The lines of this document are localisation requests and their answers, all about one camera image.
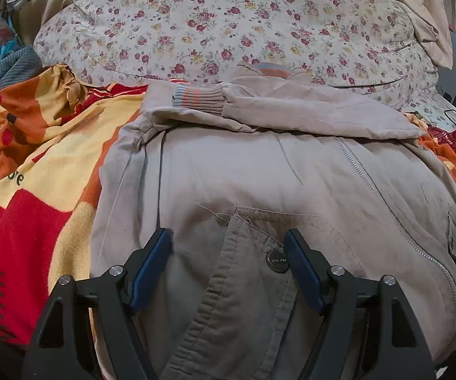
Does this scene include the beige jacket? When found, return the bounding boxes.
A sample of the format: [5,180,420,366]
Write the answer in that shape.
[89,62,456,380]

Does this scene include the grey striped cloth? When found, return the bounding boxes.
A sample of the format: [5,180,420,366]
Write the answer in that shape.
[0,45,43,127]

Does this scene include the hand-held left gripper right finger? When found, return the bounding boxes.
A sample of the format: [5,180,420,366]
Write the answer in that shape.
[283,228,438,380]

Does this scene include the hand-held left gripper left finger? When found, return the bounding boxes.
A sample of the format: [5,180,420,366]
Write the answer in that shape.
[21,227,173,380]

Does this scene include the beige cloth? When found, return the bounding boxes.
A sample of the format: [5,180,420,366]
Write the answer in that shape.
[378,0,456,68]

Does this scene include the floral quilt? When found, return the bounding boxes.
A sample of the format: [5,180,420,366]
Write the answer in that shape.
[34,0,456,112]

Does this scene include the orange yellow red printed blanket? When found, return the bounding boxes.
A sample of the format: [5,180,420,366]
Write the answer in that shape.
[0,64,151,345]

